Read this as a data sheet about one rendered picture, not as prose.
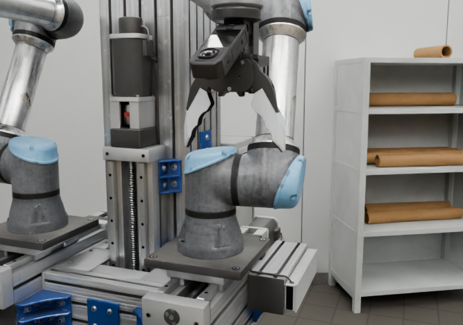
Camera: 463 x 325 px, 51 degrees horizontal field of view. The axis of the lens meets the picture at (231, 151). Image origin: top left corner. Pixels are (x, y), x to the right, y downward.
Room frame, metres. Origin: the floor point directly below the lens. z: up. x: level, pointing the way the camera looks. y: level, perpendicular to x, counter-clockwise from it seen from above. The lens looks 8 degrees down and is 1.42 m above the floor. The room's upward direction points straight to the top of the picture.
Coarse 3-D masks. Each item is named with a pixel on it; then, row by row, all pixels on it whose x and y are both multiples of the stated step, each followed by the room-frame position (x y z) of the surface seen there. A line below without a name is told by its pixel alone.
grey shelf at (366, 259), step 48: (336, 96) 3.18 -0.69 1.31; (336, 144) 3.15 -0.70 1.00; (384, 144) 3.27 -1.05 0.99; (432, 144) 3.33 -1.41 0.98; (336, 192) 3.13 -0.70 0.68; (384, 192) 3.27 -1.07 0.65; (432, 192) 3.34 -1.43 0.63; (336, 240) 3.10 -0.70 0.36; (384, 240) 3.28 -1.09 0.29; (432, 240) 3.34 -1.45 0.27; (384, 288) 2.84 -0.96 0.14; (432, 288) 2.86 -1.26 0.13
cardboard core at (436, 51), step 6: (420, 48) 3.19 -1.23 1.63; (426, 48) 3.11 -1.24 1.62; (432, 48) 3.04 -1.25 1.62; (438, 48) 2.97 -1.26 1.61; (444, 48) 3.00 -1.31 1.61; (450, 48) 2.95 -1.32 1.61; (414, 54) 3.23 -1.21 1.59; (420, 54) 3.15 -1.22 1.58; (426, 54) 3.09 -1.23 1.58; (432, 54) 3.03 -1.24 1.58; (438, 54) 2.97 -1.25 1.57; (444, 54) 3.01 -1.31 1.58; (450, 54) 2.95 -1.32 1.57
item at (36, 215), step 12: (12, 192) 1.19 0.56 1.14; (48, 192) 1.19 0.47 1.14; (12, 204) 1.19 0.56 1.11; (24, 204) 1.17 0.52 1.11; (36, 204) 1.18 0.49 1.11; (48, 204) 1.19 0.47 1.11; (60, 204) 1.22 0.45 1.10; (12, 216) 1.17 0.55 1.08; (24, 216) 1.16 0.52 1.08; (36, 216) 1.17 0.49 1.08; (48, 216) 1.18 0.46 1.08; (60, 216) 1.21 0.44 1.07; (12, 228) 1.16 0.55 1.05; (24, 228) 1.15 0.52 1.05; (36, 228) 1.16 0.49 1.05; (48, 228) 1.17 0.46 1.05; (60, 228) 1.20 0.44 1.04
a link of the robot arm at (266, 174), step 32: (288, 0) 1.12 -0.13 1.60; (288, 32) 1.11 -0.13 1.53; (288, 64) 1.09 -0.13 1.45; (288, 96) 1.06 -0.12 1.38; (256, 128) 1.06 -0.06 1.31; (288, 128) 1.04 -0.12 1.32; (256, 160) 1.00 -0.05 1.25; (288, 160) 0.99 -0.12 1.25; (256, 192) 0.98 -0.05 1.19; (288, 192) 0.96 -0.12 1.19
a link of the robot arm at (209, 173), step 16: (192, 160) 1.01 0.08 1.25; (208, 160) 1.00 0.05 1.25; (224, 160) 1.01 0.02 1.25; (192, 176) 1.01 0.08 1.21; (208, 176) 1.00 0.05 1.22; (224, 176) 0.99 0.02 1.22; (192, 192) 1.01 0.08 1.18; (208, 192) 1.00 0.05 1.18; (224, 192) 0.99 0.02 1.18; (192, 208) 1.01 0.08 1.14; (208, 208) 1.00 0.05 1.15; (224, 208) 1.01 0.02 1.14
